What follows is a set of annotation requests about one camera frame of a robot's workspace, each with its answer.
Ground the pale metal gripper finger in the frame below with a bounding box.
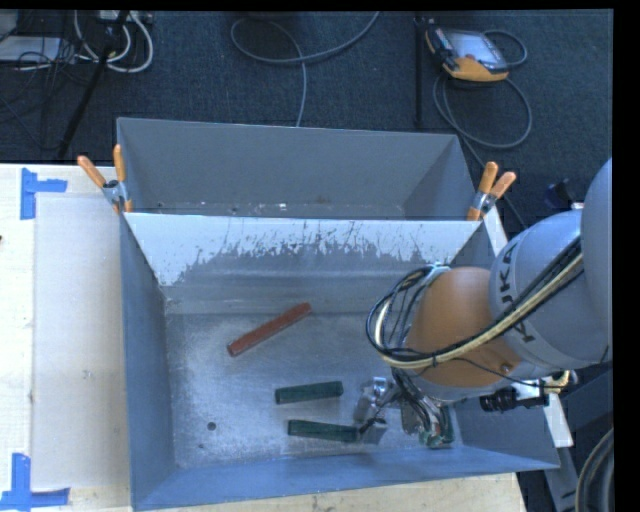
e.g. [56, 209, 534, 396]
[356, 417, 389, 446]
[352, 377, 399, 422]

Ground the dark green flat block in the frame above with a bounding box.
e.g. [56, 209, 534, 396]
[286, 418, 361, 444]
[273, 380, 346, 406]

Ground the grey metal bin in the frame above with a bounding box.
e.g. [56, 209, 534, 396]
[115, 116, 562, 512]

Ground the red-brown flat block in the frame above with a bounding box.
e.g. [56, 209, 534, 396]
[226, 301, 314, 358]

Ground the black cylinder on white bracket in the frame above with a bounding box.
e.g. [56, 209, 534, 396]
[478, 370, 577, 414]

